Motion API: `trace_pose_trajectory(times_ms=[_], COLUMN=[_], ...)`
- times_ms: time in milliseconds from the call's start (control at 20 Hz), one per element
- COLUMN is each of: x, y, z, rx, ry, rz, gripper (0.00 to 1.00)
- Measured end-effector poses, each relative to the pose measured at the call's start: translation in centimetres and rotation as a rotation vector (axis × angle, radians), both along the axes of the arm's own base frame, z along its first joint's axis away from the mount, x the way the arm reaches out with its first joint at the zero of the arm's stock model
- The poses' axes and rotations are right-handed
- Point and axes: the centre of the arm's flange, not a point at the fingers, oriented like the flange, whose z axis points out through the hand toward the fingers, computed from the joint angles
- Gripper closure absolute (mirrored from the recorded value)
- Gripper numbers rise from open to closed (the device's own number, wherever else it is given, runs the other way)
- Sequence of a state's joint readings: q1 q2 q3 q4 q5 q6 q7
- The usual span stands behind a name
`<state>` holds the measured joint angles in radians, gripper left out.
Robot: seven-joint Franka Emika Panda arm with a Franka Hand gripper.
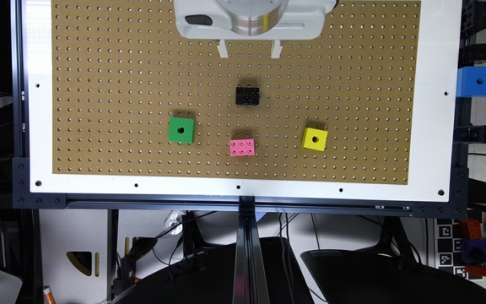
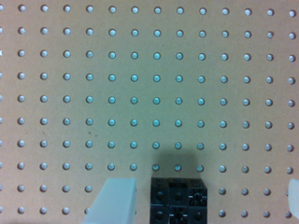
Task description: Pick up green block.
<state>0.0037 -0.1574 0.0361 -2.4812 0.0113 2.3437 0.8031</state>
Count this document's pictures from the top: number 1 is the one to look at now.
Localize pile of coloured blocks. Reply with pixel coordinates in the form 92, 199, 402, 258
459, 218, 486, 277

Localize white table panel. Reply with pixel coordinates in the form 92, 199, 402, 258
19, 1, 461, 202

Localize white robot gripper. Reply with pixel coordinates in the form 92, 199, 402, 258
174, 0, 338, 59

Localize pink studded block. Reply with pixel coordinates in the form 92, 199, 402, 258
229, 138, 255, 156

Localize green block with hole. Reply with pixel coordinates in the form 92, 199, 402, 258
168, 117, 194, 144

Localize black and white marker sheet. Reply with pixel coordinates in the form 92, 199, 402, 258
434, 219, 483, 281

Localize black studded block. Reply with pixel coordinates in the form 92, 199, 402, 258
235, 87, 260, 106

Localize blue block with hole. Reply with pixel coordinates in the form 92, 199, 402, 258
456, 66, 486, 97

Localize black aluminium table frame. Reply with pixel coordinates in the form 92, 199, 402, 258
9, 0, 486, 304

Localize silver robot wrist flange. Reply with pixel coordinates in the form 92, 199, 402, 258
215, 0, 289, 36

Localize black stacked blocks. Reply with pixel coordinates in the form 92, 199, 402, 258
458, 0, 486, 68

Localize yellow block with hole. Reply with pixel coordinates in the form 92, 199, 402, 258
302, 128, 328, 151

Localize brown perforated pegboard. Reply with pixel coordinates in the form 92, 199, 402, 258
51, 1, 422, 185

